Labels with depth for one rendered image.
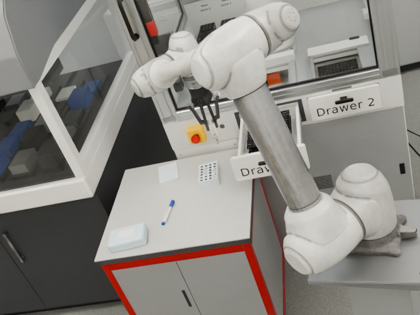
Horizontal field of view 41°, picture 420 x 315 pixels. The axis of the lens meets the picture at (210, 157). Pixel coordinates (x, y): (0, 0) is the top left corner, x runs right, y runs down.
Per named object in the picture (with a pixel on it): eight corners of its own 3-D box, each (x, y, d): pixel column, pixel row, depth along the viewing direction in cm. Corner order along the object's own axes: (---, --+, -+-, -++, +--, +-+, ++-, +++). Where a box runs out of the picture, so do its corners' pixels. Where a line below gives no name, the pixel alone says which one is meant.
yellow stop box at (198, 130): (205, 142, 247) (201, 129, 243) (190, 145, 249) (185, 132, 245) (207, 136, 251) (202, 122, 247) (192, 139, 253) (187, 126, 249)
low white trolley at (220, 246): (293, 361, 244) (249, 237, 203) (159, 374, 259) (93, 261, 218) (290, 262, 291) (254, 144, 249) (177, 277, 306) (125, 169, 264)
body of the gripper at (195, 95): (187, 92, 208) (195, 113, 213) (209, 84, 208) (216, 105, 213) (185, 84, 214) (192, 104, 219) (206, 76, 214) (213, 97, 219)
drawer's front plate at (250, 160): (310, 168, 215) (304, 145, 209) (237, 181, 222) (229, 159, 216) (310, 165, 216) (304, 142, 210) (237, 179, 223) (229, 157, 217)
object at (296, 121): (305, 163, 216) (302, 150, 212) (240, 175, 222) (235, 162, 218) (300, 109, 248) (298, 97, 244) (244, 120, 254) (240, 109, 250)
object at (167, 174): (179, 180, 244) (178, 177, 243) (160, 186, 245) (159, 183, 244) (177, 164, 255) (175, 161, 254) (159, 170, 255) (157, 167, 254)
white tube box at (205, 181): (220, 184, 233) (217, 177, 231) (200, 189, 234) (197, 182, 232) (219, 167, 243) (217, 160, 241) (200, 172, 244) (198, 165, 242)
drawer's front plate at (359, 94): (382, 107, 233) (379, 85, 227) (312, 121, 240) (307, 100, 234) (381, 105, 234) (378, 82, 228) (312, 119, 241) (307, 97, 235)
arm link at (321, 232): (374, 245, 166) (324, 293, 158) (336, 236, 180) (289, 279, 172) (260, 6, 143) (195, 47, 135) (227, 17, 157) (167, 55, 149)
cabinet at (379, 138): (423, 241, 276) (407, 104, 232) (222, 269, 301) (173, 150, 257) (390, 132, 353) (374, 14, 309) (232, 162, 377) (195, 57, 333)
